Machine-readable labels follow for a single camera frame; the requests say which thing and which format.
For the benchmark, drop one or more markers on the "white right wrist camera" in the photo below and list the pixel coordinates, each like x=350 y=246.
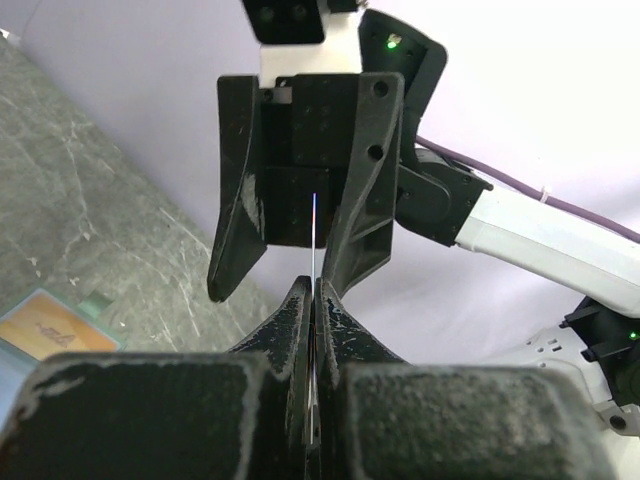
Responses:
x=305 y=37

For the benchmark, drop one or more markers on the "black credit card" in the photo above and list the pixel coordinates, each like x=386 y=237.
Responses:
x=313 y=427

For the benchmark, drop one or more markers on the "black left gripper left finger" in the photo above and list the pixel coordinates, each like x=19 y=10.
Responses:
x=240 y=414

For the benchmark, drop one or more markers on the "gold patterned credit card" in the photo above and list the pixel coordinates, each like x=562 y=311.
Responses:
x=41 y=325

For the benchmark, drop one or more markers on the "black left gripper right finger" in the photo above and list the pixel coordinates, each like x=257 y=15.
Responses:
x=383 y=418

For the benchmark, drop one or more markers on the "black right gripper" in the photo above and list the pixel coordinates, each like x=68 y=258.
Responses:
x=308 y=147

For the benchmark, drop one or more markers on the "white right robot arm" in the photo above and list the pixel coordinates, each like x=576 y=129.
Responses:
x=452 y=201

